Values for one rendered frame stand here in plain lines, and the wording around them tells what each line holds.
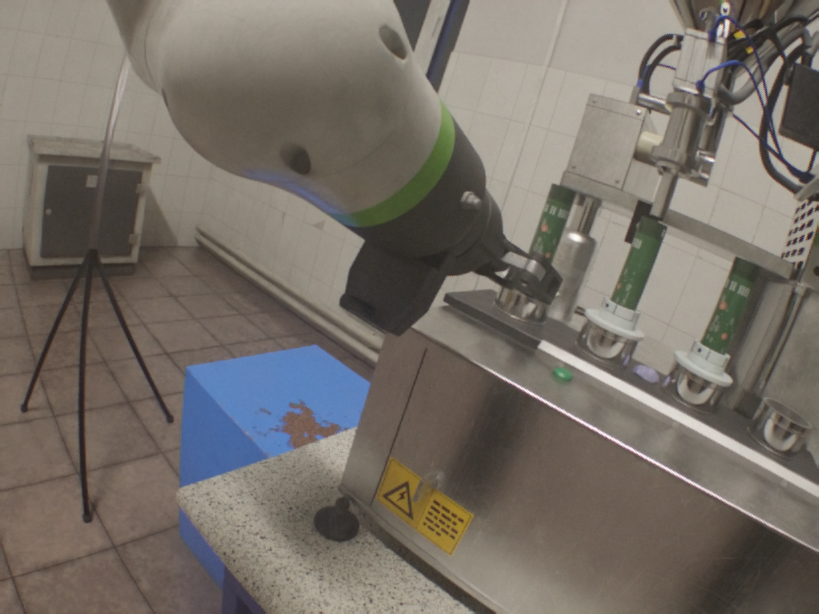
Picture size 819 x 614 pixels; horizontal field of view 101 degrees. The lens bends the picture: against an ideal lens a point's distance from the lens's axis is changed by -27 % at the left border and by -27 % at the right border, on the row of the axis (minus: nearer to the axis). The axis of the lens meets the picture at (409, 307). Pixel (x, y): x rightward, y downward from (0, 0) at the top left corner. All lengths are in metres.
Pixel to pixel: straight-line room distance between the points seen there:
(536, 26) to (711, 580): 2.32
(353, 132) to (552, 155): 1.99
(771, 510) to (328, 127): 0.41
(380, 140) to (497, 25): 2.35
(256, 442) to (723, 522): 0.78
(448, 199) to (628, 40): 2.05
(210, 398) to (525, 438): 0.76
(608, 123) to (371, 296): 0.43
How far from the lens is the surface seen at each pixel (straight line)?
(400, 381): 0.45
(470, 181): 0.27
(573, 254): 0.65
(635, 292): 0.50
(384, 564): 0.56
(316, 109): 0.17
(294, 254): 3.13
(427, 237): 0.27
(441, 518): 0.48
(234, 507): 0.57
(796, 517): 0.45
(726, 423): 0.53
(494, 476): 0.43
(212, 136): 0.18
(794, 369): 0.59
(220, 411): 1.01
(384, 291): 0.30
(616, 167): 0.62
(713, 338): 0.50
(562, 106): 2.21
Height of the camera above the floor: 1.16
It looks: 17 degrees down
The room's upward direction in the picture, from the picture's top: 18 degrees clockwise
